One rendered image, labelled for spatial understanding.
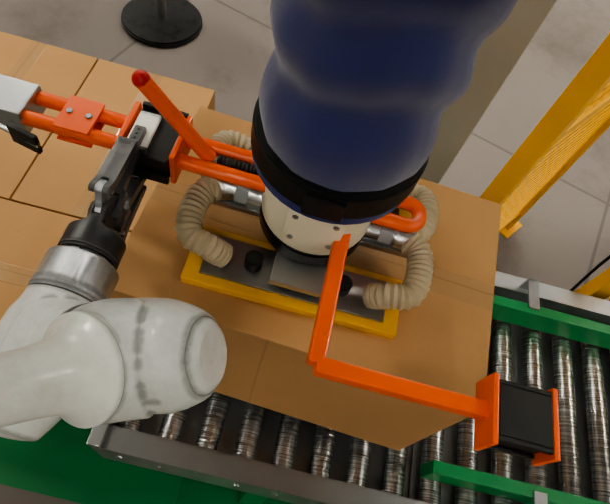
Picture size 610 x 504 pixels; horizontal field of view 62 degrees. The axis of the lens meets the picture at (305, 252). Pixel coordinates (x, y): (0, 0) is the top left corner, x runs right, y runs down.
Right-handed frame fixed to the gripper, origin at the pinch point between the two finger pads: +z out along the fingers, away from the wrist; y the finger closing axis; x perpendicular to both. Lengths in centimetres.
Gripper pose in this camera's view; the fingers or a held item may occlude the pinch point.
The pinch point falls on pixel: (144, 141)
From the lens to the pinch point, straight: 78.9
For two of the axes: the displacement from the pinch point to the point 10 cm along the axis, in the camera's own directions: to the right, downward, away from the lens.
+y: -1.6, 4.8, 8.6
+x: 9.7, 2.6, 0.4
